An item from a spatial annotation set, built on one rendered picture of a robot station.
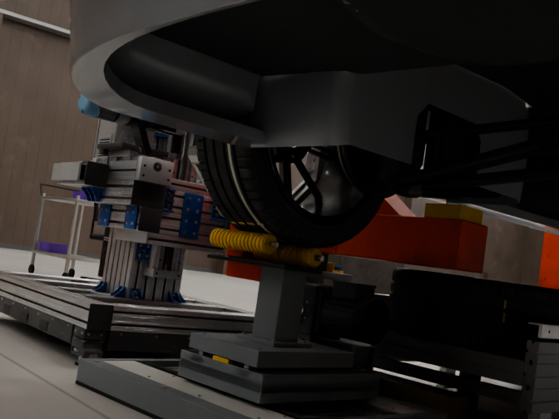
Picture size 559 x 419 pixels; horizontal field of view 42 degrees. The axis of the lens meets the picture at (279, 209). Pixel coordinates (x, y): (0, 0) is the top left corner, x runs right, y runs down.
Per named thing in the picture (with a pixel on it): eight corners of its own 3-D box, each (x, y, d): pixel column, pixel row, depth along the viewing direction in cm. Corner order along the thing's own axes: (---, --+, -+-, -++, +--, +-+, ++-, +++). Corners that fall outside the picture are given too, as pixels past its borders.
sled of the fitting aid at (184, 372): (258, 407, 190) (264, 370, 191) (176, 378, 216) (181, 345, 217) (377, 401, 225) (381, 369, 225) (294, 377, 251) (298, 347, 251)
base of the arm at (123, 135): (109, 145, 285) (113, 120, 286) (144, 153, 294) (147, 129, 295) (126, 144, 273) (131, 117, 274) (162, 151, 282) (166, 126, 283)
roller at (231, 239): (268, 253, 204) (270, 233, 204) (202, 244, 225) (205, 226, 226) (282, 256, 208) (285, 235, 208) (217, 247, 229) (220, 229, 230)
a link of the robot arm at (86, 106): (91, 85, 213) (87, 113, 212) (124, 94, 220) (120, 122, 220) (78, 86, 218) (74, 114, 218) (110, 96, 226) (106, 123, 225)
